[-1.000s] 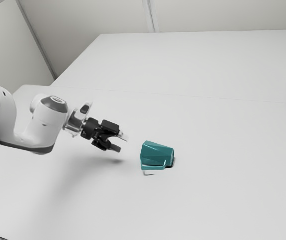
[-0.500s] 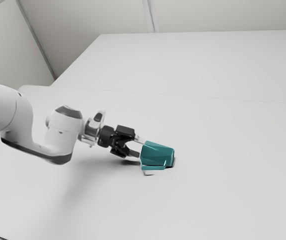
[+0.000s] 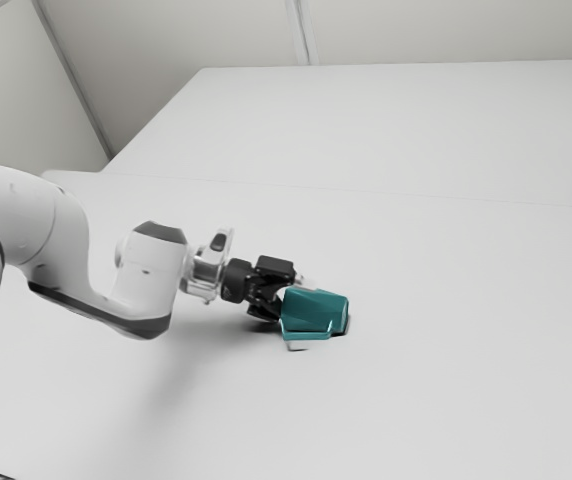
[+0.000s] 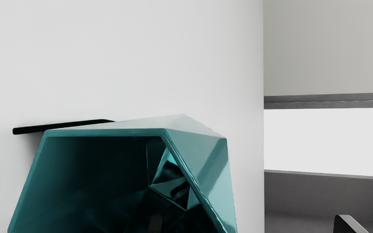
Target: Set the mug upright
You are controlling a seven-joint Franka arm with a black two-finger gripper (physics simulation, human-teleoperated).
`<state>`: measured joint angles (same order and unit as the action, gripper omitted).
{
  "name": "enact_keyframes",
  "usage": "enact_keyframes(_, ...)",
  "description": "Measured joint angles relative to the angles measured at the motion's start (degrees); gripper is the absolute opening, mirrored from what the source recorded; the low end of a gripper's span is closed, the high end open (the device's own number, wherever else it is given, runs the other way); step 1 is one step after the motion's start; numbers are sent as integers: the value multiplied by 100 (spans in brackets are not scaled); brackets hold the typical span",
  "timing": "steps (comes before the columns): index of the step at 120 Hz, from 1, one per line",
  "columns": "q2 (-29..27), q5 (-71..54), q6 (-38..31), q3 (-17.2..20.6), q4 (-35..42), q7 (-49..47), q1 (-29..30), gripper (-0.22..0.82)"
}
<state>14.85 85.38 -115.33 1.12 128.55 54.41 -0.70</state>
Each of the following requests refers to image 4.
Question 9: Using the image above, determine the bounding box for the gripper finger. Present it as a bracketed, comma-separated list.
[333, 214, 369, 233]

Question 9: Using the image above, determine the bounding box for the teal faceted mug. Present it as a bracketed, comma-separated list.
[7, 114, 238, 233]

